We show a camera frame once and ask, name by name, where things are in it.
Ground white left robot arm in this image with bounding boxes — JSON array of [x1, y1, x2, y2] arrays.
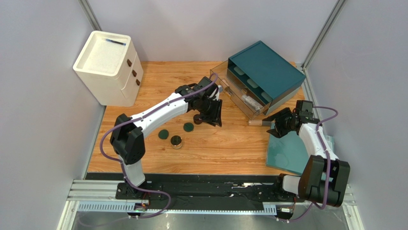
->
[[107, 74, 222, 199]]

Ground black-lid powder jar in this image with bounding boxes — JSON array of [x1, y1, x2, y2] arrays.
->
[[170, 135, 183, 150]]

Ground clear plastic bottle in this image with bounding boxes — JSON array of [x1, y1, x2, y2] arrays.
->
[[241, 94, 263, 111]]

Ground beige foundation tube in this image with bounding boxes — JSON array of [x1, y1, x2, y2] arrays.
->
[[248, 120, 263, 127]]

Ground transparent smoky drawer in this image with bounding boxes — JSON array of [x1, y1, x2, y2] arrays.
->
[[210, 60, 272, 119]]

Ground dark green round disc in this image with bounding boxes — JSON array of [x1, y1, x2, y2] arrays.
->
[[158, 129, 169, 139]]

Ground green round compact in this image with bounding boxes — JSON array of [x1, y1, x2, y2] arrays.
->
[[183, 122, 194, 132]]

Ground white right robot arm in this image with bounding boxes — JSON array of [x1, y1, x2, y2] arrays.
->
[[262, 100, 350, 209]]

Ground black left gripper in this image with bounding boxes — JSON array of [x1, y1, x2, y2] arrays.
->
[[198, 98, 223, 127]]

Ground teal flat box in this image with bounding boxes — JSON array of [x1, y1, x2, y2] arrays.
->
[[266, 123, 335, 176]]

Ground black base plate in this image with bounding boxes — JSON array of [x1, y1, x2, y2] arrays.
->
[[115, 182, 296, 202]]

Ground dark brown small jar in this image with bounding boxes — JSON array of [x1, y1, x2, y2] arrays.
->
[[193, 114, 203, 125]]

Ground aluminium mounting rail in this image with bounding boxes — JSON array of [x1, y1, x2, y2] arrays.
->
[[65, 179, 357, 215]]

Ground black pen on cabinet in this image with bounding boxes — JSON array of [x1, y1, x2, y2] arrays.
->
[[105, 39, 126, 46]]

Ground teal drawer organizer box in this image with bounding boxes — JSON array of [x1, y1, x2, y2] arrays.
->
[[228, 41, 306, 113]]

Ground white three-drawer cabinet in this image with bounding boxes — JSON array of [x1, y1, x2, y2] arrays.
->
[[73, 31, 144, 107]]

